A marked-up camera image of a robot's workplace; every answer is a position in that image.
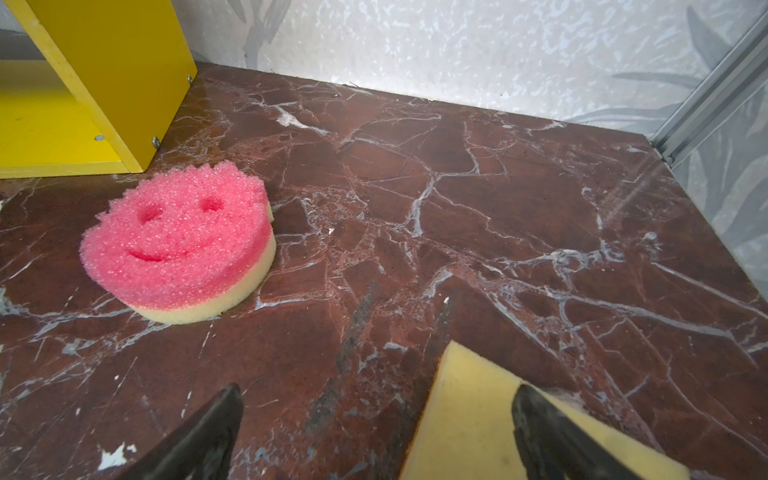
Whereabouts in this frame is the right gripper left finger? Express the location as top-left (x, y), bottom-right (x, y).
top-left (119, 384), bottom-right (244, 479)

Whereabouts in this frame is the pink smiley sponge right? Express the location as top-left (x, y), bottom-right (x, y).
top-left (79, 161), bottom-right (277, 324)

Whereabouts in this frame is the yellow shelf unit frame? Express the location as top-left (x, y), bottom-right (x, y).
top-left (1, 1), bottom-right (197, 179)

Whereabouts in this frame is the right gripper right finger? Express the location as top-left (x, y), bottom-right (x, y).
top-left (511, 384), bottom-right (638, 479)

